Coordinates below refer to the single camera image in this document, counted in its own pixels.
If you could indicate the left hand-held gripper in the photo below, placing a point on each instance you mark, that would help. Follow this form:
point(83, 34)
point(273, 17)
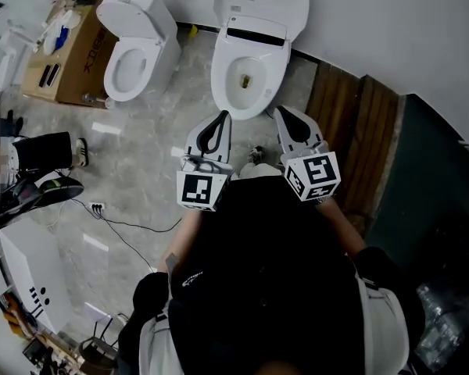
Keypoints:
point(197, 188)

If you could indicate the black flat item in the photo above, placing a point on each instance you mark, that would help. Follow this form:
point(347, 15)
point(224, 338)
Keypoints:
point(49, 76)

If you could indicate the yellow object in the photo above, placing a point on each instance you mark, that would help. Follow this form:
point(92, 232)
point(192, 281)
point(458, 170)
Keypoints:
point(194, 31)

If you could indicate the brown cardboard box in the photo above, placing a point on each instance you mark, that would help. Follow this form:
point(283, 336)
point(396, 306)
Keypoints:
point(84, 65)

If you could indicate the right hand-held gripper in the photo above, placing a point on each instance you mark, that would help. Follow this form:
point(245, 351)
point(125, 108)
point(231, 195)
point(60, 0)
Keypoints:
point(316, 174)

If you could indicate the black router with antennas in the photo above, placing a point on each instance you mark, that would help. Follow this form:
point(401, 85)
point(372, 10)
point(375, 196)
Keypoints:
point(97, 350)

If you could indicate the toilet brush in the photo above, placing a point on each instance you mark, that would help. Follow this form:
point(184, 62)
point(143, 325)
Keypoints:
point(97, 100)

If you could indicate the person's black shirt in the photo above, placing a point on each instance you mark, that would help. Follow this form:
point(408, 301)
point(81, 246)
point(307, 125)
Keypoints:
point(266, 272)

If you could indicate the dark green mat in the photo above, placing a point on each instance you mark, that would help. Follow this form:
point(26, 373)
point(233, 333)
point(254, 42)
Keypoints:
point(422, 178)

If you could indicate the white box with black marks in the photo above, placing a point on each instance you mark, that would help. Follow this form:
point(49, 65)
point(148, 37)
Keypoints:
point(35, 272)

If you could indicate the white toilet in wrapping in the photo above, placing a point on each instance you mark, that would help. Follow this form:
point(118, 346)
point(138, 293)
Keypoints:
point(6, 53)

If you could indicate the person's right forearm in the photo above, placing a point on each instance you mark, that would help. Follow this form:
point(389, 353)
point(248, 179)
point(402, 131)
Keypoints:
point(344, 229)

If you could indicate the wooden slat platform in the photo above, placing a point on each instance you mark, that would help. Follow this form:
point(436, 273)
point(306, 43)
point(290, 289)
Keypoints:
point(355, 131)

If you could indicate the pack of plastic bottles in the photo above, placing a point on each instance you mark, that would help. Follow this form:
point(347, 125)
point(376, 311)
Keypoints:
point(441, 326)

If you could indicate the person's left forearm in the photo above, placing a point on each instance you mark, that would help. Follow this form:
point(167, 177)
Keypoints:
point(181, 236)

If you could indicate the person's light trousers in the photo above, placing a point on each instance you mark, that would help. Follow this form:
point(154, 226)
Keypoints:
point(260, 170)

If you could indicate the white smart toilet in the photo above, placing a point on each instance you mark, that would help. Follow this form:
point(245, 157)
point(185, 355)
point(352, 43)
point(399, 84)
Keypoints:
point(258, 25)

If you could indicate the white square toilet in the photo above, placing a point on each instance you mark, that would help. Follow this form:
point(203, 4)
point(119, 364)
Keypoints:
point(160, 18)

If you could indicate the white power strip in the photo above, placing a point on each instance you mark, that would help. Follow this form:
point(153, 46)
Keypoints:
point(97, 206)

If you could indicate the person's shoe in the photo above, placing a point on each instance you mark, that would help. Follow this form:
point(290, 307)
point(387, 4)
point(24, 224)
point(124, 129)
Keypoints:
point(82, 152)
point(257, 154)

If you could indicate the blue object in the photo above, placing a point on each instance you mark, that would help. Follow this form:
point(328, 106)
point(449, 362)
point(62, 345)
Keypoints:
point(61, 37)

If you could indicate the black chair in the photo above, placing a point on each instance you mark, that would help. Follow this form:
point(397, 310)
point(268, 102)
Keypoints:
point(39, 193)

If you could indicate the white toilet lid with labels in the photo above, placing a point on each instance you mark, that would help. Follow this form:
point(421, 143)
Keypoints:
point(266, 2)

